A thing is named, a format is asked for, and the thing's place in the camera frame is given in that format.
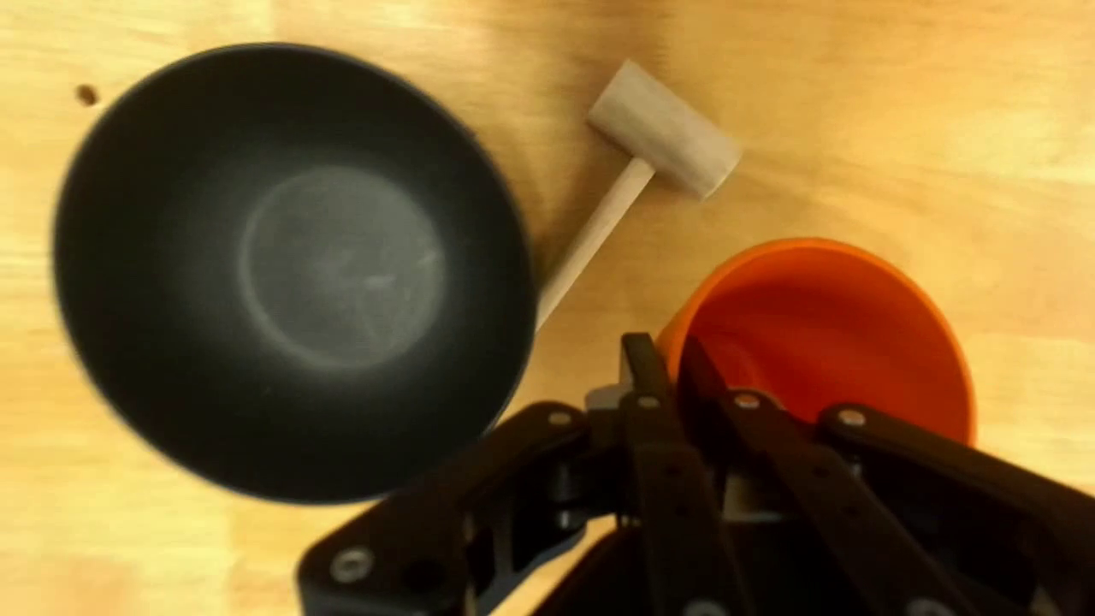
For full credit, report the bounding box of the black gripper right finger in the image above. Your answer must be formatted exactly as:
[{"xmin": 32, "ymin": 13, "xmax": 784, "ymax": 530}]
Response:
[{"xmin": 675, "ymin": 338, "xmax": 1095, "ymax": 616}]

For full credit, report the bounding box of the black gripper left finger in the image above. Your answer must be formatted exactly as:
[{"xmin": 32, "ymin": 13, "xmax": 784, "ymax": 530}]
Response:
[{"xmin": 294, "ymin": 333, "xmax": 748, "ymax": 616}]

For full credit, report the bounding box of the orange plastic cup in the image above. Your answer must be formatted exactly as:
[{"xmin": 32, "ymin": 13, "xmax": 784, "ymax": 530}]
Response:
[{"xmin": 656, "ymin": 236, "xmax": 979, "ymax": 447}]

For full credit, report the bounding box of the black bowl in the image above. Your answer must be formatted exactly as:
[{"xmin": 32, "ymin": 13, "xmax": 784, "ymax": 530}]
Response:
[{"xmin": 50, "ymin": 41, "xmax": 541, "ymax": 505}]

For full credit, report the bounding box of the small wooden mallet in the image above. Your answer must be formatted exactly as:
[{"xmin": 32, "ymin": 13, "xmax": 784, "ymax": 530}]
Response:
[{"xmin": 531, "ymin": 57, "xmax": 747, "ymax": 333}]

